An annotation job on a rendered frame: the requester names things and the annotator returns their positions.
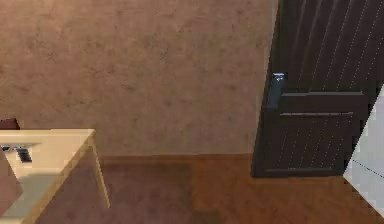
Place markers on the dark brown room door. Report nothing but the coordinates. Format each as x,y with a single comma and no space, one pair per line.
316,100

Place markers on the light wooden table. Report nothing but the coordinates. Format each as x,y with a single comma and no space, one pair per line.
53,153

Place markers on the small black and grey device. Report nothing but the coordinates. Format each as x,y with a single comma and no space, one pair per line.
20,151

